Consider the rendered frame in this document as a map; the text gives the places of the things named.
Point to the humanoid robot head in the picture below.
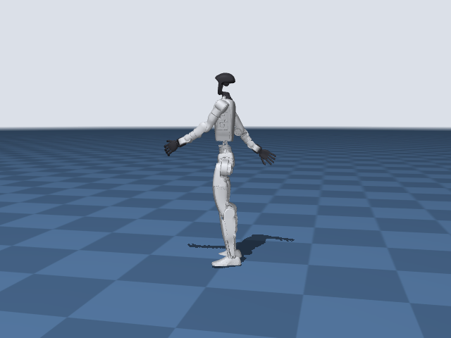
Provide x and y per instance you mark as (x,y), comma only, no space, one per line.
(223,80)

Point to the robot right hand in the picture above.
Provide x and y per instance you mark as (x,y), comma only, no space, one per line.
(264,154)

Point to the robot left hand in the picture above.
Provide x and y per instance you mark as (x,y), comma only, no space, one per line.
(172,146)

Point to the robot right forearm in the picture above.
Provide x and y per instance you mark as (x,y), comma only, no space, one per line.
(248,140)

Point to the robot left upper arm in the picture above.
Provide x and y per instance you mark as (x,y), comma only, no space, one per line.
(220,107)

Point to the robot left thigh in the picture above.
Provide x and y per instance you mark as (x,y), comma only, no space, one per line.
(220,185)

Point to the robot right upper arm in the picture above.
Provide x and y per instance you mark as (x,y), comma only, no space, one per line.
(239,128)

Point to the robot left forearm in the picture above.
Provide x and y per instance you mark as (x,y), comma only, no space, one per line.
(196,133)

